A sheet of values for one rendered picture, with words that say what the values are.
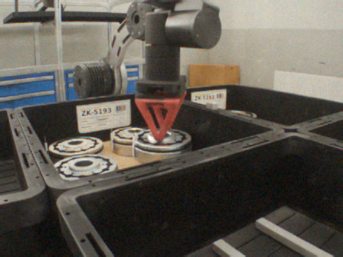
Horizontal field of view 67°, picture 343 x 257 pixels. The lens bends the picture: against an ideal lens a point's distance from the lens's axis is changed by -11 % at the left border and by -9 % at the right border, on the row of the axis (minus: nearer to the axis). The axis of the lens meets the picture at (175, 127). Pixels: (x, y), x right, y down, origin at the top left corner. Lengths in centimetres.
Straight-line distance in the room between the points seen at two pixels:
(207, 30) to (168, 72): 10
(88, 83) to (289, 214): 111
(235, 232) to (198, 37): 25
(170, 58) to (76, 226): 32
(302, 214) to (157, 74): 29
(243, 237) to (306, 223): 9
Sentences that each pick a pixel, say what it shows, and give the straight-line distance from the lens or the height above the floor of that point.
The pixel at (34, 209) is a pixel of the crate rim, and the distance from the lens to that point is 24.
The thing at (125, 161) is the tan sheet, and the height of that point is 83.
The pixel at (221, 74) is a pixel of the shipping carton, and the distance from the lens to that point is 388.
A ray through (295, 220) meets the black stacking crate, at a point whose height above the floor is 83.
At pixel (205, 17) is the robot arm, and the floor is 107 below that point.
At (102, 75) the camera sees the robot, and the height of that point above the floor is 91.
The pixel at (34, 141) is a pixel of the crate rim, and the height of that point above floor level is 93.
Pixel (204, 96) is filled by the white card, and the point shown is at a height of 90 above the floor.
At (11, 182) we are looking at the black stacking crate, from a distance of 52.
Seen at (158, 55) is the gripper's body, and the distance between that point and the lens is 45.
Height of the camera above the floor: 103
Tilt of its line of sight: 16 degrees down
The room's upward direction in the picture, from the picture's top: straight up
